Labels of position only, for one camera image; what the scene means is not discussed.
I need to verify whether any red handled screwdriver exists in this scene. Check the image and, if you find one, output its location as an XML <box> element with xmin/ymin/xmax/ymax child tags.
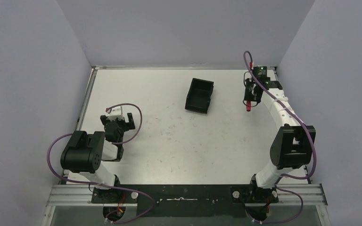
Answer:
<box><xmin>246</xmin><ymin>100</ymin><xmax>251</xmax><ymax>112</ymax></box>

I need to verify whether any black plastic bin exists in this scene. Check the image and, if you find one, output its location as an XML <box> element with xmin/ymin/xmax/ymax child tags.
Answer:
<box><xmin>185</xmin><ymin>78</ymin><xmax>214</xmax><ymax>114</ymax></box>

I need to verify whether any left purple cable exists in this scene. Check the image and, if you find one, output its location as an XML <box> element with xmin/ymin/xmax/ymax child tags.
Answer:
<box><xmin>46</xmin><ymin>103</ymin><xmax>156</xmax><ymax>225</ymax></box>

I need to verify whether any aluminium frame rail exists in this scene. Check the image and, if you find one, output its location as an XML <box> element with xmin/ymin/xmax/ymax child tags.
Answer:
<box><xmin>47</xmin><ymin>184</ymin><xmax>328</xmax><ymax>206</ymax></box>

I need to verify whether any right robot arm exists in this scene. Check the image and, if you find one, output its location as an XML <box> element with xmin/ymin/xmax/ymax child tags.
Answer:
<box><xmin>244</xmin><ymin>66</ymin><xmax>316</xmax><ymax>203</ymax></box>

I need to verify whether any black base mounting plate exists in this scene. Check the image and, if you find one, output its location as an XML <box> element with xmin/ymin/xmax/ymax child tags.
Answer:
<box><xmin>91</xmin><ymin>184</ymin><xmax>279</xmax><ymax>218</ymax></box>

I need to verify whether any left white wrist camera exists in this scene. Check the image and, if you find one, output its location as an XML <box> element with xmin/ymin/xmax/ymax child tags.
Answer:
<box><xmin>106</xmin><ymin>106</ymin><xmax>124</xmax><ymax>121</ymax></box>

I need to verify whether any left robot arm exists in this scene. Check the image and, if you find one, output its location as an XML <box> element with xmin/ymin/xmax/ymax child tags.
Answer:
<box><xmin>60</xmin><ymin>113</ymin><xmax>136</xmax><ymax>203</ymax></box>

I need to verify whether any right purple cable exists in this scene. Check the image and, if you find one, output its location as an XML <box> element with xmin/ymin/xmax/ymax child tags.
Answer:
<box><xmin>243</xmin><ymin>50</ymin><xmax>317</xmax><ymax>225</ymax></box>

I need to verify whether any purple cable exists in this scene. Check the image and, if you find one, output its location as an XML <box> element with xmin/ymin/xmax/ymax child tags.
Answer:
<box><xmin>46</xmin><ymin>103</ymin><xmax>156</xmax><ymax>225</ymax></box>
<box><xmin>243</xmin><ymin>50</ymin><xmax>317</xmax><ymax>225</ymax></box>

